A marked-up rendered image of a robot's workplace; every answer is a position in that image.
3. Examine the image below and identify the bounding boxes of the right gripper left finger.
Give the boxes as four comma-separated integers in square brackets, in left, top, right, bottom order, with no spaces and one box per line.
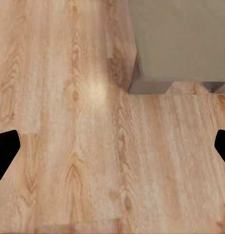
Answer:
[0,130,20,180]

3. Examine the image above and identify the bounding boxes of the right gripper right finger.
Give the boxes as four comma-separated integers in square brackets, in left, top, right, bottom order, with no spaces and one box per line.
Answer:
[214,129,225,162]

